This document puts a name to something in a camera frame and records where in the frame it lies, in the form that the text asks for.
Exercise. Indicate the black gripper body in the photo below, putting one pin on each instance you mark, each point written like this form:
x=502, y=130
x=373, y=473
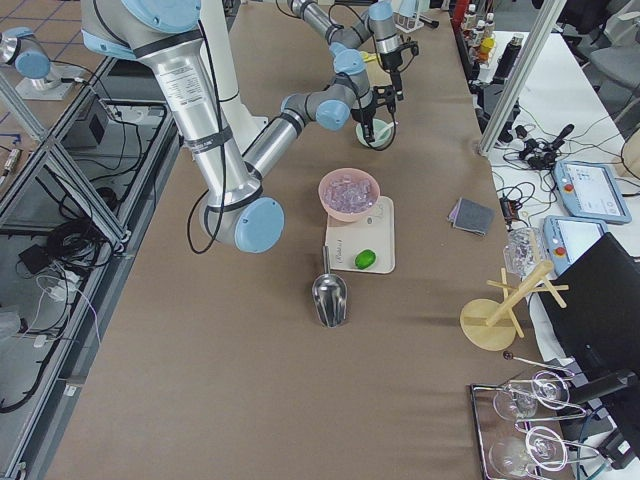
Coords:
x=364, y=109
x=389, y=60

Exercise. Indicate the white ceramic spoon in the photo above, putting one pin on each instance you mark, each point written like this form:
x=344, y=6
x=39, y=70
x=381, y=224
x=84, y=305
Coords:
x=383, y=132

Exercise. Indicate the mint green bowl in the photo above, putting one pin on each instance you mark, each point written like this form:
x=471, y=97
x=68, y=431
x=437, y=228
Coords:
x=378, y=124

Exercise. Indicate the clear ice cubes pile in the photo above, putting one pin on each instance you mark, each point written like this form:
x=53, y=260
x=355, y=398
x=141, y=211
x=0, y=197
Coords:
x=349, y=195

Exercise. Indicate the pink bowl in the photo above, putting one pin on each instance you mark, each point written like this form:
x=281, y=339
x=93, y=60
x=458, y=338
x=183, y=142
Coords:
x=356, y=174

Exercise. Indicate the metal ice scoop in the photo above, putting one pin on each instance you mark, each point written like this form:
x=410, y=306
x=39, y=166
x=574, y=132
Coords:
x=330, y=293

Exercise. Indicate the clear plastic ice bag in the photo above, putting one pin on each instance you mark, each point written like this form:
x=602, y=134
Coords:
x=525, y=249

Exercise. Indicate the white rabbit print tray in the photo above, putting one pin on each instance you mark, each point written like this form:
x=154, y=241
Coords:
x=375, y=232

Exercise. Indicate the grey purple folded cloth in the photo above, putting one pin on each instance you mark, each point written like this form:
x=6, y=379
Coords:
x=472, y=217

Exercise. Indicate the green lime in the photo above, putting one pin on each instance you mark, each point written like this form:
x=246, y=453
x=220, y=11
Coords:
x=365, y=259

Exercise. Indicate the blue teach pendant upper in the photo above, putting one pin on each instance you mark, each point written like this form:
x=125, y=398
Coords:
x=589, y=190

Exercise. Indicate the blue teach pendant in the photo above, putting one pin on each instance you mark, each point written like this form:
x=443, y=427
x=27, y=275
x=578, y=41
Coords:
x=568, y=238
x=589, y=190

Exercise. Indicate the blue teach pendant lower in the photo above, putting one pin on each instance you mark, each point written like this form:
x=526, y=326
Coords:
x=568, y=238

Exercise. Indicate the wooden cup tree stand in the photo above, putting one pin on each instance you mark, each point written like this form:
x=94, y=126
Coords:
x=492, y=325

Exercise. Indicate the black monitor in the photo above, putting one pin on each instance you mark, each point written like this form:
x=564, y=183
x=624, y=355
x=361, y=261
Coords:
x=599, y=326

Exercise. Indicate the wine glass rack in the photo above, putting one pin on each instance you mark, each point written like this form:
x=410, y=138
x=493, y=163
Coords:
x=516, y=426

